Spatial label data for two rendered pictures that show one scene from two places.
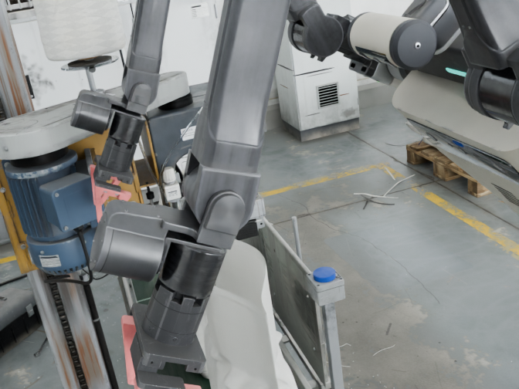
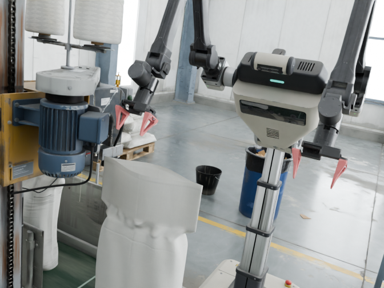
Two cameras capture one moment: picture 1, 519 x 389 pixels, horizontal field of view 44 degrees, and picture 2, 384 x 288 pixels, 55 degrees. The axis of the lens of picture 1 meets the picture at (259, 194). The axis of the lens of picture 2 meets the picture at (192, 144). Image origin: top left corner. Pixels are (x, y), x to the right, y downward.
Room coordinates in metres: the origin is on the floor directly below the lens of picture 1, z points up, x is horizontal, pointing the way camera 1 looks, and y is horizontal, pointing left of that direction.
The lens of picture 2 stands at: (0.20, 1.09, 1.57)
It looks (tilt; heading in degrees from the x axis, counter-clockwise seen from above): 15 degrees down; 310
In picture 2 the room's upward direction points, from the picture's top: 8 degrees clockwise
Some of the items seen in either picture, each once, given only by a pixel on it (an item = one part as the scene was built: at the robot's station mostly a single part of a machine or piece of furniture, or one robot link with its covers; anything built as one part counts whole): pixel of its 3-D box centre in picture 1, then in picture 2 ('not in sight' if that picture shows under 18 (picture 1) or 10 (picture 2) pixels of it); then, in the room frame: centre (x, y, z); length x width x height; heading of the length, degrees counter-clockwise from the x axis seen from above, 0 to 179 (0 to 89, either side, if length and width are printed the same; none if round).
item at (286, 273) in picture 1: (269, 263); (52, 199); (2.17, 0.00, 0.53); 1.05 x 0.02 x 0.41; 14
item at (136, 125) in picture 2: not in sight; (132, 122); (4.03, -2.15, 0.44); 0.68 x 0.44 x 0.15; 104
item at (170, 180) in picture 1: (174, 196); not in sight; (1.46, 0.21, 1.14); 0.05 x 0.04 x 0.16; 104
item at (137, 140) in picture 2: not in sight; (132, 139); (4.02, -2.16, 0.20); 0.67 x 0.43 x 0.15; 104
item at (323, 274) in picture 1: (324, 275); not in sight; (1.49, -0.14, 0.84); 0.06 x 0.06 x 0.02
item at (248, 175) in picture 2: not in sight; (263, 183); (1.90, -2.11, 0.32); 0.51 x 0.48 x 0.65; 104
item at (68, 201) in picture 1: (73, 205); (94, 130); (1.23, 0.38, 1.25); 0.10 x 0.08 x 0.12; 129
